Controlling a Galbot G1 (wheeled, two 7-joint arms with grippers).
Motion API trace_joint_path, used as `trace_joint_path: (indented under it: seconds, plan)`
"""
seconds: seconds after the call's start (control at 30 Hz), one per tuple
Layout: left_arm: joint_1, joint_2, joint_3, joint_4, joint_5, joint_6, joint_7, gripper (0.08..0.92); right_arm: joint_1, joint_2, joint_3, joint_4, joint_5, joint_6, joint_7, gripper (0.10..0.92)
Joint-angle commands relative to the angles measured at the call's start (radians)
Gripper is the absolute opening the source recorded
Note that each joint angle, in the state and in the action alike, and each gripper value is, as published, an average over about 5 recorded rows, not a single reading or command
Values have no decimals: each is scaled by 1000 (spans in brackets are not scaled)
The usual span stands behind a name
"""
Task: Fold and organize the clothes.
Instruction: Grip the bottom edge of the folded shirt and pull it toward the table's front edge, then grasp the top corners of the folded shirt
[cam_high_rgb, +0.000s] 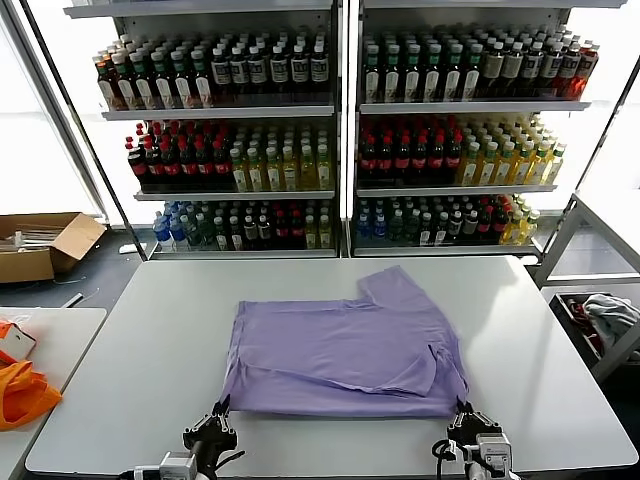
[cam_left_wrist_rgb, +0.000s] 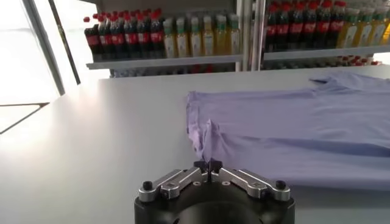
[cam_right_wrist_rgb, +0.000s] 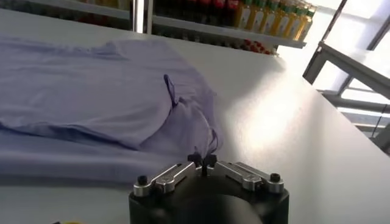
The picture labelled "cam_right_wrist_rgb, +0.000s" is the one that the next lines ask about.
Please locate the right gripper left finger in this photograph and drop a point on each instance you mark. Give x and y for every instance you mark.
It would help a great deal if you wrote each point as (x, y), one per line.
(170, 178)

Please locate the yellow juice bottle green cap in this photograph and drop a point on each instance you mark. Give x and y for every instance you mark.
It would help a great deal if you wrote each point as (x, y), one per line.
(281, 24)
(306, 28)
(269, 22)
(294, 26)
(256, 19)
(243, 16)

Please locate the dark metal frame post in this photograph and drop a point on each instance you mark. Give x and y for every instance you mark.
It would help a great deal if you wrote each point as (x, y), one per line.
(334, 19)

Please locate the purple t-shirt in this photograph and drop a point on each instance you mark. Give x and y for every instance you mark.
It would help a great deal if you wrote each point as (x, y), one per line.
(76, 100)

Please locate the grey metal frame table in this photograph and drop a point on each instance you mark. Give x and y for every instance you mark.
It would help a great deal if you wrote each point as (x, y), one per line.
(350, 67)

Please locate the metal beverage shelving unit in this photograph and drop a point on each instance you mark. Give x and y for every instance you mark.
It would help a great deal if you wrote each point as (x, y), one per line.
(228, 32)
(106, 13)

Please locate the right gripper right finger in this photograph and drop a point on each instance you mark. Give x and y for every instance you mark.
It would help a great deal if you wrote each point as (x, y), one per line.
(243, 176)

